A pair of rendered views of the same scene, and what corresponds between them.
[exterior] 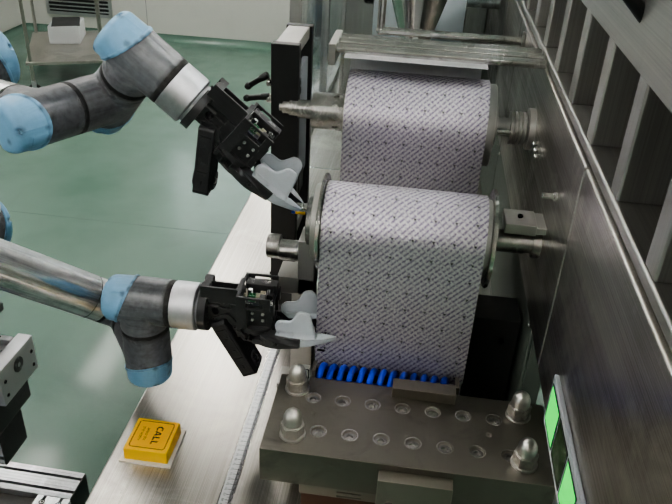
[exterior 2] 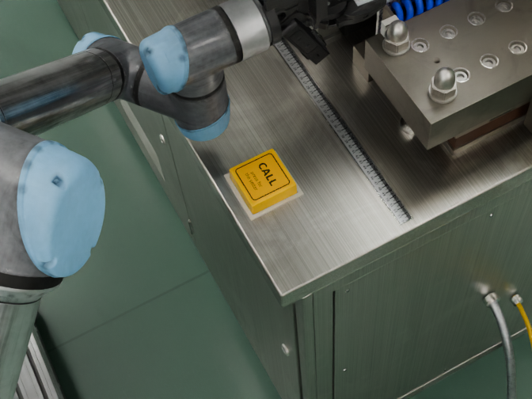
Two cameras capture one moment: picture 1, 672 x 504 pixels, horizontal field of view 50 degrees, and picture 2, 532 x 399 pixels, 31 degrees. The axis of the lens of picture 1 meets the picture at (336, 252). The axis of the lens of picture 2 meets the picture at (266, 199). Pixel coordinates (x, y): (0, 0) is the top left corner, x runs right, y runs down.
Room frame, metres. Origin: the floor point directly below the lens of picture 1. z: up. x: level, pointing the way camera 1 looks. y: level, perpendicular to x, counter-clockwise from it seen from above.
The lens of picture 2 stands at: (0.24, 0.59, 2.02)
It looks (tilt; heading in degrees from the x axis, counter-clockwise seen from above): 60 degrees down; 332
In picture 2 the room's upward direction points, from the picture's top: 7 degrees counter-clockwise
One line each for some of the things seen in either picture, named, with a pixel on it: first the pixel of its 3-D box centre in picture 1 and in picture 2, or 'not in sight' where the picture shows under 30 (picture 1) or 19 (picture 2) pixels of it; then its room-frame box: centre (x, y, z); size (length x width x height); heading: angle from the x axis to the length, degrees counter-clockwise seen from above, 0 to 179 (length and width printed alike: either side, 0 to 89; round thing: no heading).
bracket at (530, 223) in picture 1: (524, 221); not in sight; (0.94, -0.27, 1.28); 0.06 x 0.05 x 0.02; 84
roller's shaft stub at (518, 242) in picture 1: (515, 241); not in sight; (0.94, -0.26, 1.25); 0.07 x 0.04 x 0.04; 84
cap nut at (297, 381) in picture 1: (297, 376); (397, 34); (0.85, 0.05, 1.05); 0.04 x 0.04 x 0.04
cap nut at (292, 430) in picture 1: (292, 421); (444, 81); (0.75, 0.05, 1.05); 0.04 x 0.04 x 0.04
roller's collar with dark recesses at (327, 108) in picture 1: (330, 111); not in sight; (1.22, 0.02, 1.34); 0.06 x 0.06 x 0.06; 84
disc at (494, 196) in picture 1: (489, 238); not in sight; (0.95, -0.23, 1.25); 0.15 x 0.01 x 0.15; 174
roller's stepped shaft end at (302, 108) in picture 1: (296, 108); not in sight; (1.23, 0.08, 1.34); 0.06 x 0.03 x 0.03; 84
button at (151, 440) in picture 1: (152, 440); (263, 180); (0.84, 0.27, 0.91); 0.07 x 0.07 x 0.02; 84
